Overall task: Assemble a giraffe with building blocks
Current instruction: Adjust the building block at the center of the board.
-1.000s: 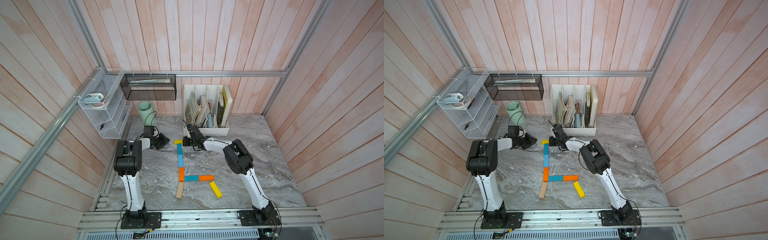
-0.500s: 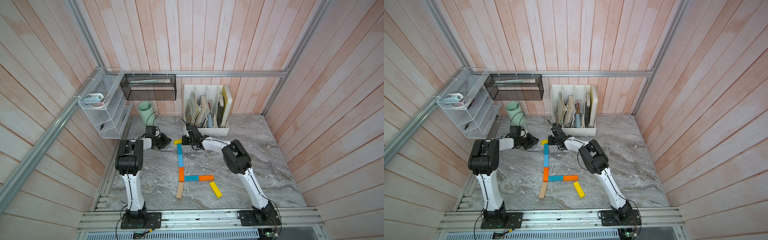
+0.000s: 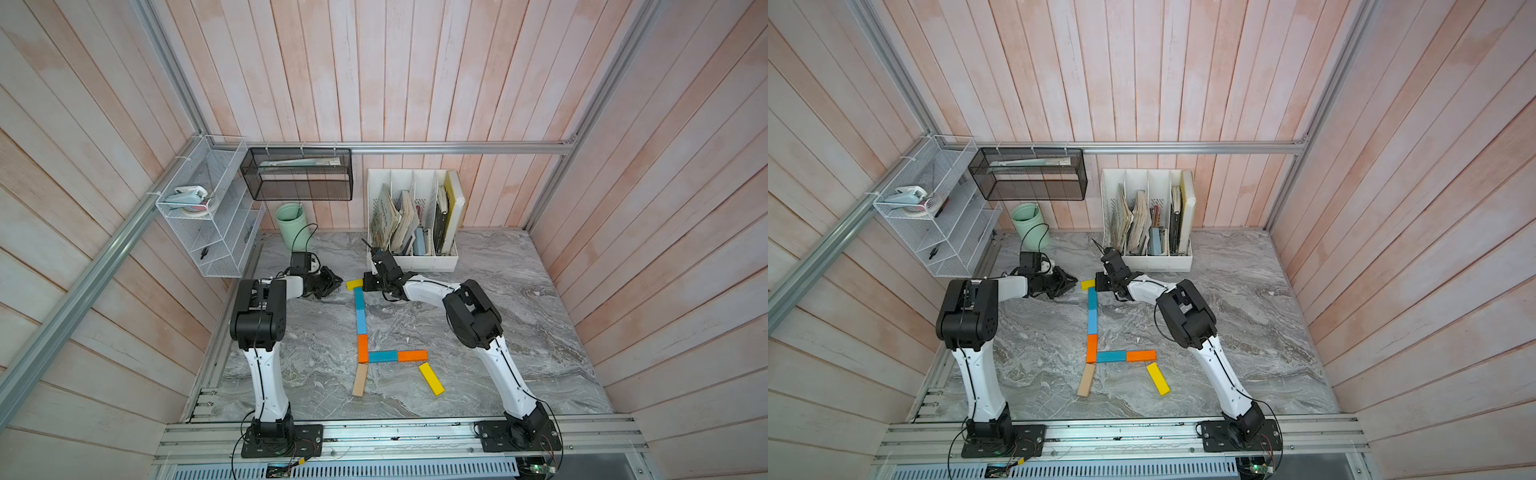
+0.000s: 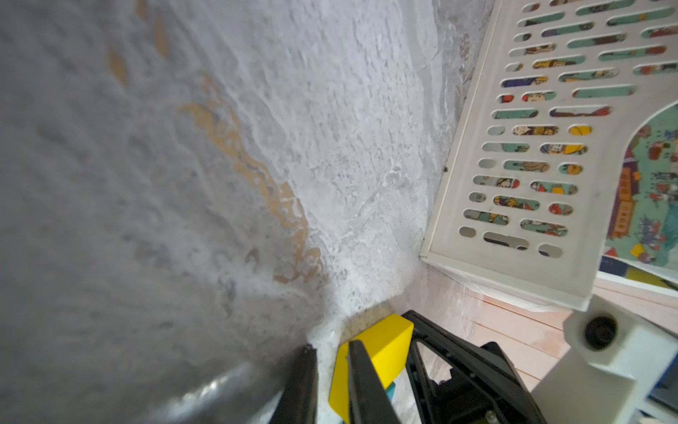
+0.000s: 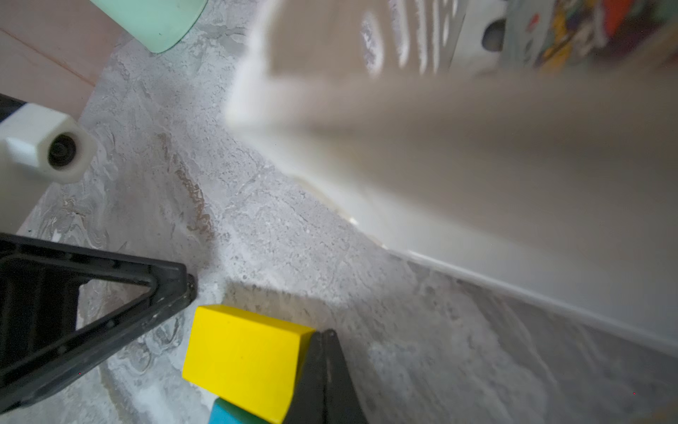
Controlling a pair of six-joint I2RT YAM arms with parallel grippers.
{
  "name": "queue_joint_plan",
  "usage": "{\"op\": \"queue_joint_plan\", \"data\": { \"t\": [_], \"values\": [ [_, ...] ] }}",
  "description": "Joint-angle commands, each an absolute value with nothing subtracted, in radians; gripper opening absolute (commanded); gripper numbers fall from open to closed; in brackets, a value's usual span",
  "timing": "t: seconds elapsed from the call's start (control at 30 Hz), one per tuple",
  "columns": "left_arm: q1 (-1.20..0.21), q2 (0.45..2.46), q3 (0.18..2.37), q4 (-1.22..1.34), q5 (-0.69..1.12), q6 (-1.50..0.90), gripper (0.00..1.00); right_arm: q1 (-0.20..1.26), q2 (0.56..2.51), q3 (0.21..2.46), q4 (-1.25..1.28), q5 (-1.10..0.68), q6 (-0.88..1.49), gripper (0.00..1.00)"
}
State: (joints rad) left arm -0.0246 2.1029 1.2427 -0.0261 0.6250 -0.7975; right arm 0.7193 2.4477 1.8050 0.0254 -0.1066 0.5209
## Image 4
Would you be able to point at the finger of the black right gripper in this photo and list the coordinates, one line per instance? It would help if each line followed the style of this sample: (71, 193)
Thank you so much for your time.
(455, 400)

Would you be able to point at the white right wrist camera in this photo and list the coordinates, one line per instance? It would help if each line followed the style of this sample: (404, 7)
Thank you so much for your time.
(615, 359)

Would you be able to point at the white plastic file organizer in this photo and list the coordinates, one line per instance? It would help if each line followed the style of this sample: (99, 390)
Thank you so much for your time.
(560, 89)

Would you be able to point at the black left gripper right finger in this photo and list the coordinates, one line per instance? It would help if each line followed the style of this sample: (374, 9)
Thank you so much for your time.
(368, 401)

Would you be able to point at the illustrated Chinese history book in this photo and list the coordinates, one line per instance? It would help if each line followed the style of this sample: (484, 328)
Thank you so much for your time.
(643, 224)

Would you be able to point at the small yellow wooden block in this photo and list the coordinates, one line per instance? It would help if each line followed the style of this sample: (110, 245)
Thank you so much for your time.
(387, 344)

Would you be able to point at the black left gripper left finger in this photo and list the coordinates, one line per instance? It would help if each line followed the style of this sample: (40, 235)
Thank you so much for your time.
(299, 401)

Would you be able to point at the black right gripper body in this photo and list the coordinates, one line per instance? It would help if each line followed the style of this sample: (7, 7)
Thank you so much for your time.
(483, 388)

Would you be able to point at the teal wooden block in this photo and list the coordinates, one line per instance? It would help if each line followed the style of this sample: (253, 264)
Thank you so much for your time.
(390, 391)

